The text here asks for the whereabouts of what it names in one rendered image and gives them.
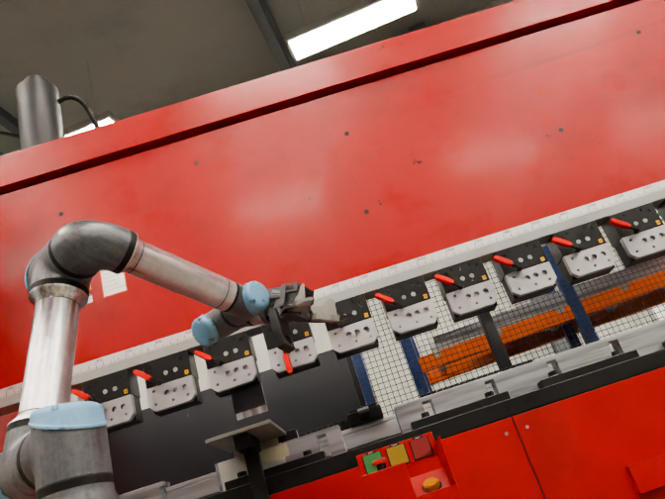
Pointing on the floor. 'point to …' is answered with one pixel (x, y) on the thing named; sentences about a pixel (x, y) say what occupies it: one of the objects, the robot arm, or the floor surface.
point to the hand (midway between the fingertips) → (332, 311)
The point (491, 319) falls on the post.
